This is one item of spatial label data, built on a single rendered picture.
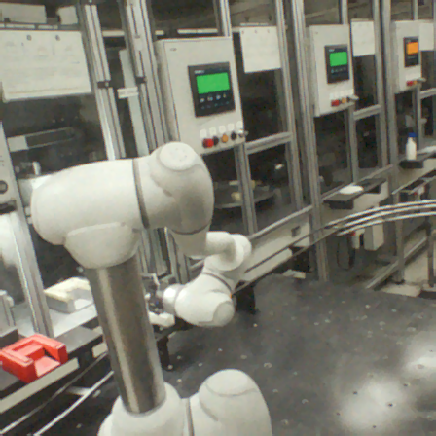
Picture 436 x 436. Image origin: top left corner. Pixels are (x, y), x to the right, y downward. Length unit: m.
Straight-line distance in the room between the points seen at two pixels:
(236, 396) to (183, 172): 0.56
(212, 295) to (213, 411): 0.31
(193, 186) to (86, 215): 0.19
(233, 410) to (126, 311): 0.35
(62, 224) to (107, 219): 0.08
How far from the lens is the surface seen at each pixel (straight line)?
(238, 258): 1.40
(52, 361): 1.60
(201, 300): 1.37
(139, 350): 1.07
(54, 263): 2.22
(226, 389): 1.21
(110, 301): 1.00
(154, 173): 0.87
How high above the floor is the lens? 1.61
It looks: 14 degrees down
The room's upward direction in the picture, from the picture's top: 9 degrees counter-clockwise
